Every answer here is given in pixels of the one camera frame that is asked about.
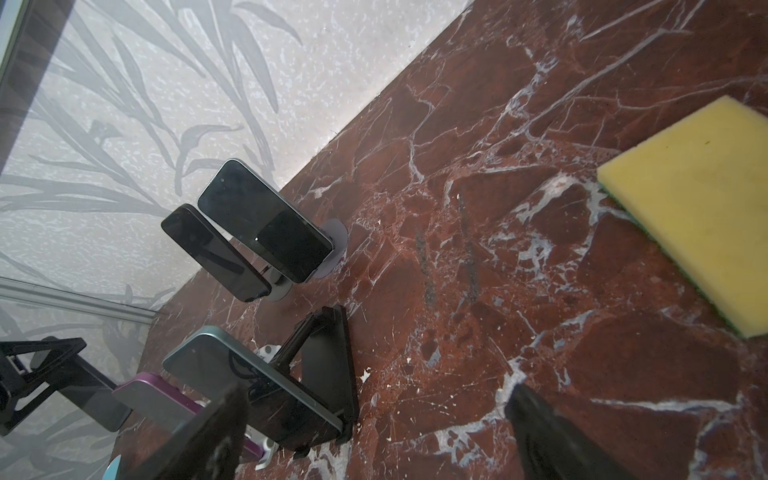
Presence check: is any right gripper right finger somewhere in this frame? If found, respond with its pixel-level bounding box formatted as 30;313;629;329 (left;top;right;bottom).
504;384;634;480

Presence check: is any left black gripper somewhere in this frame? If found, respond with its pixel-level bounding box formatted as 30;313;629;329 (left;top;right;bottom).
1;338;86;437

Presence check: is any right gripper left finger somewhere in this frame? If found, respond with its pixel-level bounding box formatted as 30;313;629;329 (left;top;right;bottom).
123;385;248;480

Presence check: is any black phone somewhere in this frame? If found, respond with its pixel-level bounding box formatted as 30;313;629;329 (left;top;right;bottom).
161;203;272;302
197;158;334;283
58;355;132;432

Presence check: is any black folding phone stand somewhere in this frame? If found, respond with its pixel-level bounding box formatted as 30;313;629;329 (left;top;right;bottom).
268;304;359;459

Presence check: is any grey round stand back left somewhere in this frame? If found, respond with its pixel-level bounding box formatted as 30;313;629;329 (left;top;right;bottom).
261;265;294;302

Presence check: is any grey round stand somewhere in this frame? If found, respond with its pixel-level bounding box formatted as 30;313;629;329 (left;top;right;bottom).
261;265;294;302
311;218;349;280

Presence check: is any grey round stand back right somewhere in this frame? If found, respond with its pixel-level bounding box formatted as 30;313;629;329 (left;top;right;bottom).
311;218;349;280

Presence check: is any light blue spatula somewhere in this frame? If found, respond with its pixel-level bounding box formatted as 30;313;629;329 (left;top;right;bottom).
102;455;121;480

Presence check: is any yellow green sponge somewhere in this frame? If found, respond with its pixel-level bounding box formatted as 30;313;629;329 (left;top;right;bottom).
597;96;767;338

